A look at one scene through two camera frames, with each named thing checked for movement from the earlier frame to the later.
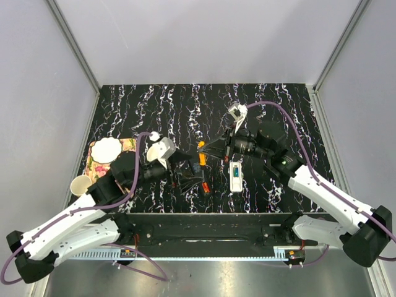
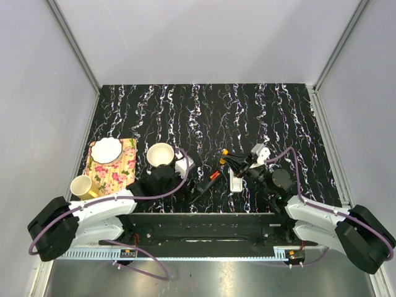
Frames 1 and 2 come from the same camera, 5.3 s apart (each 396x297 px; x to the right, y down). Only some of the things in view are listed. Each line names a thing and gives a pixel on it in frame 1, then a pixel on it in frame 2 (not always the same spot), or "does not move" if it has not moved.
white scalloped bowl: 104,150 does not move
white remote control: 236,177 does not move
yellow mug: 79,185 does not move
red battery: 205,187 to 213,176
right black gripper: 216,148 to 239,162
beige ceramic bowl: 155,151 does not move
